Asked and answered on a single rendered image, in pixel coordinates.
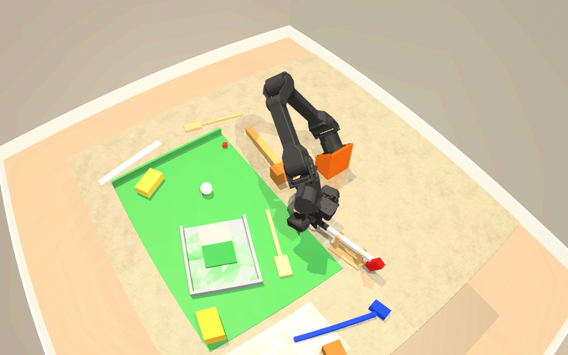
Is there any white golf ball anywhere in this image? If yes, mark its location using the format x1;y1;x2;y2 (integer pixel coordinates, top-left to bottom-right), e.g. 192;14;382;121
200;182;213;195

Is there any blue putter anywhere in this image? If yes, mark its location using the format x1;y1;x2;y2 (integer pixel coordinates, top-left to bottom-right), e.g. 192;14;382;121
293;300;391;342

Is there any yellow rectangular block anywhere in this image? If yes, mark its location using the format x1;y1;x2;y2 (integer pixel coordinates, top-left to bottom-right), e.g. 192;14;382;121
135;168;164;198
196;307;226;344

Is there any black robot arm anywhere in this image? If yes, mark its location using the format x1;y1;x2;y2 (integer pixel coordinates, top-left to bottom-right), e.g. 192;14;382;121
263;71;346;221

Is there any green flat mat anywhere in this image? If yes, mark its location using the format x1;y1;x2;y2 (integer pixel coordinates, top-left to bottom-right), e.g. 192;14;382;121
114;134;343;352

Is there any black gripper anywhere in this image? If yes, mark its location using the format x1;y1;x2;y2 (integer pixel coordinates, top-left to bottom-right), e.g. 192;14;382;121
287;185;340;232

